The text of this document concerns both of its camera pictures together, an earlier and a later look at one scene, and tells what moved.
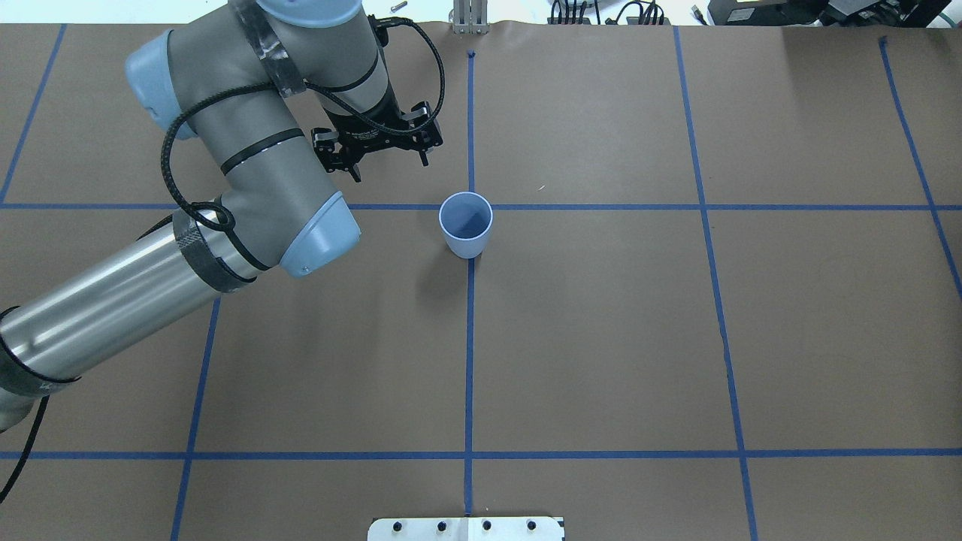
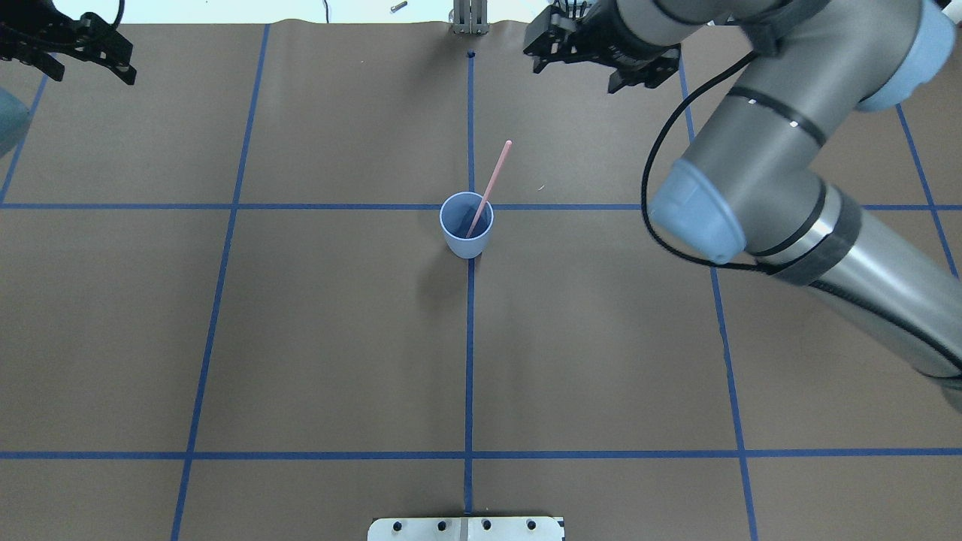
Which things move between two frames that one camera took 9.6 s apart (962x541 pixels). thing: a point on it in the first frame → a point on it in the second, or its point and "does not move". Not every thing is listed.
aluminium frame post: [470, 16] does not move
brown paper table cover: [720, 299] does not move
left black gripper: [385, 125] → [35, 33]
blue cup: [466, 219] does not move
